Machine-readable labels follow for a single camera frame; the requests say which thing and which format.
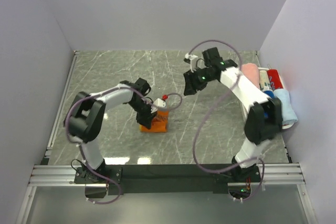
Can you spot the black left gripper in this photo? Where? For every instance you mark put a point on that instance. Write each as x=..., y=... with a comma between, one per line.
x=146, y=119

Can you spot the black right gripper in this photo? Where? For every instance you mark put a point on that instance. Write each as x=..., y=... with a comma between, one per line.
x=191, y=84

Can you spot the grey orange giraffe towel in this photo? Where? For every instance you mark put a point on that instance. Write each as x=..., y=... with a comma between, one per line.
x=159, y=123

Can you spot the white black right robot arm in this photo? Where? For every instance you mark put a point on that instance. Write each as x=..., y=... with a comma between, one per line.
x=258, y=131

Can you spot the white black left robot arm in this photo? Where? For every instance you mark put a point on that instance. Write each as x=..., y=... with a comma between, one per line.
x=84, y=119

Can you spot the pink rolled towel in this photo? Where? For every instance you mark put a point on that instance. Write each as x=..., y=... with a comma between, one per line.
x=251, y=71

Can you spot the cream patterned rolled towel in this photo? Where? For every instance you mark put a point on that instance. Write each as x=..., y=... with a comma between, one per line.
x=264, y=81

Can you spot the dark blue rolled towel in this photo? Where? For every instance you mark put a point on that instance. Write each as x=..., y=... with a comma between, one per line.
x=271, y=95

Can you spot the red rolled towel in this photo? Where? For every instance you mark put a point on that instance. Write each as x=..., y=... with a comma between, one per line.
x=274, y=79

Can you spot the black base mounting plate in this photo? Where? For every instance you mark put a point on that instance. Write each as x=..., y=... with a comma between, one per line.
x=182, y=178

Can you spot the light blue rolled towel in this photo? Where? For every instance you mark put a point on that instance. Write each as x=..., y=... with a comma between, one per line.
x=288, y=114

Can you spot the white towel basket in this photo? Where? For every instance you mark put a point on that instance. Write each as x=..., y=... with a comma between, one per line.
x=289, y=125

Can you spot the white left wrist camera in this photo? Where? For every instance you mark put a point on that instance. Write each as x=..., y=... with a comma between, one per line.
x=160, y=103

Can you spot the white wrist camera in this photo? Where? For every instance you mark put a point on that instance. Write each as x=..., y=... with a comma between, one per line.
x=191, y=60
x=160, y=103

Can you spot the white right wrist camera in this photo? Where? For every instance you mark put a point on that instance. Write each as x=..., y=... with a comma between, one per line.
x=191, y=60

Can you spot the aluminium frame rail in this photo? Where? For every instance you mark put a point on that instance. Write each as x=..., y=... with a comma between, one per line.
x=64, y=175

